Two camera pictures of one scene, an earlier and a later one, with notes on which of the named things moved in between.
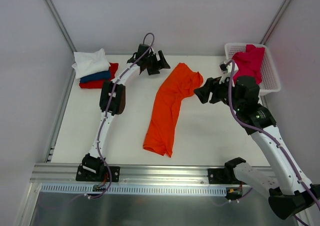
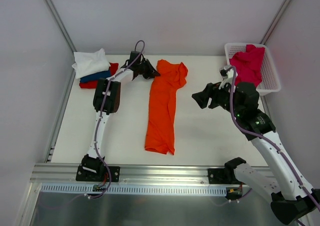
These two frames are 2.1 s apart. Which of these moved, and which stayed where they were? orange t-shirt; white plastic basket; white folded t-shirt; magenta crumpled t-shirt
Moved: orange t-shirt
Stayed: white plastic basket; magenta crumpled t-shirt; white folded t-shirt
